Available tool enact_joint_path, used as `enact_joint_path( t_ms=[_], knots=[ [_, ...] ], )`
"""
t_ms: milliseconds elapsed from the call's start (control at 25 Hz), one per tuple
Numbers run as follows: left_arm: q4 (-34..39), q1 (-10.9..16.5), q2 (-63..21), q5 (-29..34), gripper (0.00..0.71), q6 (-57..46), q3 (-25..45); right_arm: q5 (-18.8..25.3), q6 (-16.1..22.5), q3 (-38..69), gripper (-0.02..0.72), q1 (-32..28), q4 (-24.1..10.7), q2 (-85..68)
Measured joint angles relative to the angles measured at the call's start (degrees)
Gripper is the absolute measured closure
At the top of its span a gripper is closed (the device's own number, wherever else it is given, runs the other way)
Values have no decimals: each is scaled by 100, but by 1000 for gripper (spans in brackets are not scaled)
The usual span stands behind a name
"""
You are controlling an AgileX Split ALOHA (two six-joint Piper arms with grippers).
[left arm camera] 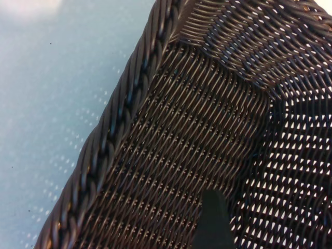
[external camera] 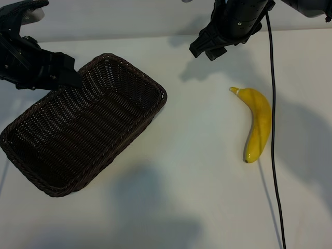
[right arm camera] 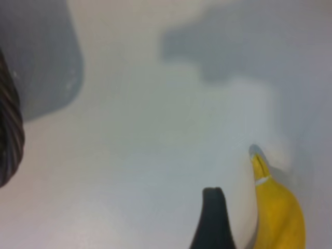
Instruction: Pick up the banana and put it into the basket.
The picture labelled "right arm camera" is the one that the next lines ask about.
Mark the yellow banana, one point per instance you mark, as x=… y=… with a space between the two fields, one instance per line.
x=280 y=212

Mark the dark brown wicker basket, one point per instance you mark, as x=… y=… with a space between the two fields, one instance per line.
x=9 y=129

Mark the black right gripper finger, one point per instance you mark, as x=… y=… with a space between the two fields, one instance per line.
x=212 y=223

